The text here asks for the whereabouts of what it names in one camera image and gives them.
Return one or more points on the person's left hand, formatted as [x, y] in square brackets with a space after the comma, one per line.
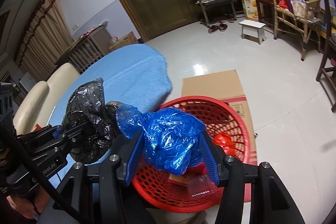
[27, 208]

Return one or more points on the blue tablecloth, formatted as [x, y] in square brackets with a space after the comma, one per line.
[135, 75]

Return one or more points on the clear plastic tray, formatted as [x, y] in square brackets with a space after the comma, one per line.
[200, 186]

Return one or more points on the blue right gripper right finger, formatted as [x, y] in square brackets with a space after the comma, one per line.
[208, 158]

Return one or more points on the yellow printed carton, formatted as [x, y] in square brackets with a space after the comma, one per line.
[250, 10]

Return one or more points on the rattan chair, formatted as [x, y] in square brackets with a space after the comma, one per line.
[304, 19]

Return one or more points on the wooden radiator cabinet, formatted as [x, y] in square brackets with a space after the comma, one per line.
[87, 49]

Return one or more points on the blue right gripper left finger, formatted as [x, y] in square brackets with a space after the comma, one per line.
[134, 156]

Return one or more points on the small white stool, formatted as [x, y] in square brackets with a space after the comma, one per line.
[253, 30]

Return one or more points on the yellow red carton box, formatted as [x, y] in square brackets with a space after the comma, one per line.
[181, 177]

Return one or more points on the black plastic bag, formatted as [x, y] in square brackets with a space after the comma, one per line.
[87, 107]

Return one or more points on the white air conditioner unit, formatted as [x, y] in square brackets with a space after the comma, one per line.
[27, 82]

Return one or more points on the red plastic mesh basket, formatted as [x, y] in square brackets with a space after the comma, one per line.
[152, 184]

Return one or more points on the blue plastic bag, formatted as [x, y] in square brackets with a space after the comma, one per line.
[171, 136]

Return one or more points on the brown cardboard box by wall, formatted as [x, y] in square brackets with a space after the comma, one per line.
[126, 40]

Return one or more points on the flat cardboard box on floor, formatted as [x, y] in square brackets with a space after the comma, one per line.
[226, 87]

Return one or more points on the beige curtain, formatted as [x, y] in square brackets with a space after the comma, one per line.
[44, 39]

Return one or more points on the cream leather sofa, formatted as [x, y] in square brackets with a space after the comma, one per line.
[39, 103]

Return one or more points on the pair of dark slippers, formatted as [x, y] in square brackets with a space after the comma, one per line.
[214, 28]

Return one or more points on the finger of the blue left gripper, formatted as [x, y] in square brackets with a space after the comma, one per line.
[60, 132]

